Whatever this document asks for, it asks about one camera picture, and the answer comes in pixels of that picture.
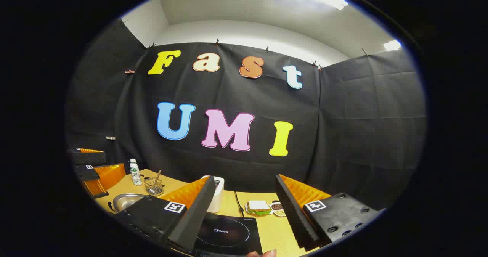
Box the white plastic bottle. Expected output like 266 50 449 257
129 159 142 186

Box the white divided bean tray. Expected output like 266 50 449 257
270 201 286 217

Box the black induction cooktop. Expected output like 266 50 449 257
193 212 263 256

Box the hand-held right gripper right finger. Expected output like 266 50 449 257
274 174 385 252

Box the small wire basket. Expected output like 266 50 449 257
144 177 164 196

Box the small white plate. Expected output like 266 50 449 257
245 202 273 216

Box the stainless steel pot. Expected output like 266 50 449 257
108 193 148 214

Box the black power cable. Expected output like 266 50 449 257
234 191 245 217

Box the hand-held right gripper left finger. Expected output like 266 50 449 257
114 176 216 253

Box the white toaster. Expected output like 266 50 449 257
201 175 225 214

